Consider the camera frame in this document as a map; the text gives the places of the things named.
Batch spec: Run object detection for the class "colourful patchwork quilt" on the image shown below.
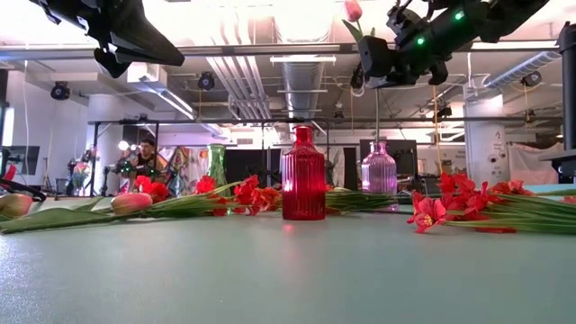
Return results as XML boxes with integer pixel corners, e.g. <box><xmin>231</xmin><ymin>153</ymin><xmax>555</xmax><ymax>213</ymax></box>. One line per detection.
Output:
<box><xmin>157</xmin><ymin>146</ymin><xmax>211</xmax><ymax>197</ymax></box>

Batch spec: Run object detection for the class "black pipe rail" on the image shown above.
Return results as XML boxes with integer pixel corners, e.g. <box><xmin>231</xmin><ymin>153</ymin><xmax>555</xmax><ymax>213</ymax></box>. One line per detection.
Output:
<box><xmin>87</xmin><ymin>115</ymin><xmax>563</xmax><ymax>198</ymax></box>

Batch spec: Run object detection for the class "purple ribbed glass vase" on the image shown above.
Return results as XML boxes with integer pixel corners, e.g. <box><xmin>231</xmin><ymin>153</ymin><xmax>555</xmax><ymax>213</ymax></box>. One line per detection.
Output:
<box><xmin>361</xmin><ymin>140</ymin><xmax>400</xmax><ymax>212</ymax></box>

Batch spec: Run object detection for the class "green table mat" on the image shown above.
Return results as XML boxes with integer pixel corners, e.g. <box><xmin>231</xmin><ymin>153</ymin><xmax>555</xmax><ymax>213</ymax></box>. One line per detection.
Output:
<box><xmin>0</xmin><ymin>182</ymin><xmax>576</xmax><ymax>324</ymax></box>

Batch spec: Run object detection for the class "black display screen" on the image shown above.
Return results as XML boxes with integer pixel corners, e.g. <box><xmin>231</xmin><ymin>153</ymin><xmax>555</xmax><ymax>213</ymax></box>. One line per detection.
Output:
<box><xmin>358</xmin><ymin>139</ymin><xmax>419</xmax><ymax>177</ymax></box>

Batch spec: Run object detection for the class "person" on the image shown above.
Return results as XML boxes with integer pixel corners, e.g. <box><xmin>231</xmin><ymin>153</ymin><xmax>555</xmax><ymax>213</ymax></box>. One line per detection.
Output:
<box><xmin>132</xmin><ymin>137</ymin><xmax>159</xmax><ymax>179</ymax></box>

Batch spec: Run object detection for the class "white linear lamp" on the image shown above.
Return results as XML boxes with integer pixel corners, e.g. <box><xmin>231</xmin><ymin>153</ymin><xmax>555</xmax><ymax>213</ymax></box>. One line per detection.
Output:
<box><xmin>269</xmin><ymin>54</ymin><xmax>338</xmax><ymax>64</ymax></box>

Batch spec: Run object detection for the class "silver ventilation duct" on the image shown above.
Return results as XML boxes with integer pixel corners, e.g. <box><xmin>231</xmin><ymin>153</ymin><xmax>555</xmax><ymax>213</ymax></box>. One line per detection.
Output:
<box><xmin>483</xmin><ymin>49</ymin><xmax>563</xmax><ymax>90</ymax></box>
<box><xmin>281</xmin><ymin>60</ymin><xmax>326</xmax><ymax>121</ymax></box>

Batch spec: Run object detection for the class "black spotlight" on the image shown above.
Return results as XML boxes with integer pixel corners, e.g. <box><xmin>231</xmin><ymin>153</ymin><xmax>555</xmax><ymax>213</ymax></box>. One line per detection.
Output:
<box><xmin>197</xmin><ymin>70</ymin><xmax>216</xmax><ymax>91</ymax></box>
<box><xmin>49</xmin><ymin>80</ymin><xmax>72</xmax><ymax>101</ymax></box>
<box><xmin>520</xmin><ymin>70</ymin><xmax>544</xmax><ymax>87</ymax></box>

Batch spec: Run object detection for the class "red ribbed glass vase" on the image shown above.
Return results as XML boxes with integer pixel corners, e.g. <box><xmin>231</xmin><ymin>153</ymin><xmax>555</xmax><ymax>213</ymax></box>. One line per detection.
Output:
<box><xmin>282</xmin><ymin>125</ymin><xmax>327</xmax><ymax>221</ymax></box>

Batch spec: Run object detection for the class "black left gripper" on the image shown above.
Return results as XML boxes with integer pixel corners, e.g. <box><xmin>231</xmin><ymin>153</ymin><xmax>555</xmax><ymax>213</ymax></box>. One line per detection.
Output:
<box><xmin>29</xmin><ymin>0</ymin><xmax>185</xmax><ymax>79</ymax></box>

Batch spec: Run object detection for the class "pale pink artificial tulip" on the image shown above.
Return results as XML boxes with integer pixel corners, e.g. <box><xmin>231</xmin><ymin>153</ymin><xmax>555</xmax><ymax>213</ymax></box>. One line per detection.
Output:
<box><xmin>0</xmin><ymin>192</ymin><xmax>154</xmax><ymax>235</ymax></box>

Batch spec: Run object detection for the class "white cloth sheet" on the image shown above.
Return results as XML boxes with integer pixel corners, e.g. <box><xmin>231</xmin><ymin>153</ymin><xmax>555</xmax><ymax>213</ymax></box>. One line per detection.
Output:
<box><xmin>508</xmin><ymin>142</ymin><xmax>564</xmax><ymax>186</ymax></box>

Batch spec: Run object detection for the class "dark flat screen monitor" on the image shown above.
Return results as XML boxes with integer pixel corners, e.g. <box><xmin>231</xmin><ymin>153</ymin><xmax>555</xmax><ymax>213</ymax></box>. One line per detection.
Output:
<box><xmin>2</xmin><ymin>145</ymin><xmax>41</xmax><ymax>176</ymax></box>

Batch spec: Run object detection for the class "green glass vase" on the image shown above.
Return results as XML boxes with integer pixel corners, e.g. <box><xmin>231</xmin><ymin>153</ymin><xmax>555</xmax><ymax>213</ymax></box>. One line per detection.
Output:
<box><xmin>206</xmin><ymin>143</ymin><xmax>230</xmax><ymax>198</ymax></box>

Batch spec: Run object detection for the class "grey desk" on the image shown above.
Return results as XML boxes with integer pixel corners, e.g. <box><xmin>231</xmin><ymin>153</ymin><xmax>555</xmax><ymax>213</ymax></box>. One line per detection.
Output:
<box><xmin>537</xmin><ymin>149</ymin><xmax>576</xmax><ymax>185</ymax></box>

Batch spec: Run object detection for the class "yellow cable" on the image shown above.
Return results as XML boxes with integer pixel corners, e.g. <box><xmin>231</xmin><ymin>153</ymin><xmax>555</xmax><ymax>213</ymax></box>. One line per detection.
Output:
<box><xmin>431</xmin><ymin>85</ymin><xmax>445</xmax><ymax>176</ymax></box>

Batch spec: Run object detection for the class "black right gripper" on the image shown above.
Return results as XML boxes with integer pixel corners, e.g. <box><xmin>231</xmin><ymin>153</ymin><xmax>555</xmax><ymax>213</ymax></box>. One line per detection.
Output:
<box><xmin>350</xmin><ymin>20</ymin><xmax>451</xmax><ymax>89</ymax></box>

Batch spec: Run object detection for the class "white round pillar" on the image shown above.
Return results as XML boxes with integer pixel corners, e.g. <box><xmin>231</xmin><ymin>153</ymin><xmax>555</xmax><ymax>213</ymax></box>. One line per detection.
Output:
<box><xmin>463</xmin><ymin>96</ymin><xmax>512</xmax><ymax>188</ymax></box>

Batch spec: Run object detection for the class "colourful flower bouquet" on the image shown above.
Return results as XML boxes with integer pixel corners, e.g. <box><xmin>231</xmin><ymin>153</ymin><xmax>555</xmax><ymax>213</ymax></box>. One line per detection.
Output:
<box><xmin>71</xmin><ymin>161</ymin><xmax>91</xmax><ymax>190</ymax></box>

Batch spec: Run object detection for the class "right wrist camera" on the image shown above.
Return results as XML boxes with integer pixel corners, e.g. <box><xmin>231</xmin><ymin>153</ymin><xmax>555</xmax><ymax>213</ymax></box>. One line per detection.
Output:
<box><xmin>386</xmin><ymin>2</ymin><xmax>427</xmax><ymax>37</ymax></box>

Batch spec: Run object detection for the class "red plastic object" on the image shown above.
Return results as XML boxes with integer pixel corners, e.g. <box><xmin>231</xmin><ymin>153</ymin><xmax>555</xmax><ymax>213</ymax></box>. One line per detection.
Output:
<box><xmin>0</xmin><ymin>164</ymin><xmax>18</xmax><ymax>190</ymax></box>

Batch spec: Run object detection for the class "orange flower bunch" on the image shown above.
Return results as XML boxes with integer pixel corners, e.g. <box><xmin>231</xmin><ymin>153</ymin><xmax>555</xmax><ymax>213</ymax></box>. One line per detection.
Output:
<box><xmin>232</xmin><ymin>174</ymin><xmax>398</xmax><ymax>217</ymax></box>
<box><xmin>407</xmin><ymin>191</ymin><xmax>576</xmax><ymax>236</ymax></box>

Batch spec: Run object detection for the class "black curved cable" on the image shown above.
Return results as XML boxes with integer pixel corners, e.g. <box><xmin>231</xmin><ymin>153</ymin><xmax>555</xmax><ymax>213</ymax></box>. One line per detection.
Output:
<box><xmin>0</xmin><ymin>177</ymin><xmax>48</xmax><ymax>203</ymax></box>

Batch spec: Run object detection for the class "grey overhead beam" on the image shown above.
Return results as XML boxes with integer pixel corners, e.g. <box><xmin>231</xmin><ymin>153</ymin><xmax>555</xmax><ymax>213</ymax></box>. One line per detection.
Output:
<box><xmin>0</xmin><ymin>42</ymin><xmax>559</xmax><ymax>59</ymax></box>

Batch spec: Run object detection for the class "black monitor pole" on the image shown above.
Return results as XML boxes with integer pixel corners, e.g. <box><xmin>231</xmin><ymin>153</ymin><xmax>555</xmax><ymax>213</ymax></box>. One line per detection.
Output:
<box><xmin>557</xmin><ymin>20</ymin><xmax>576</xmax><ymax>152</ymax></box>

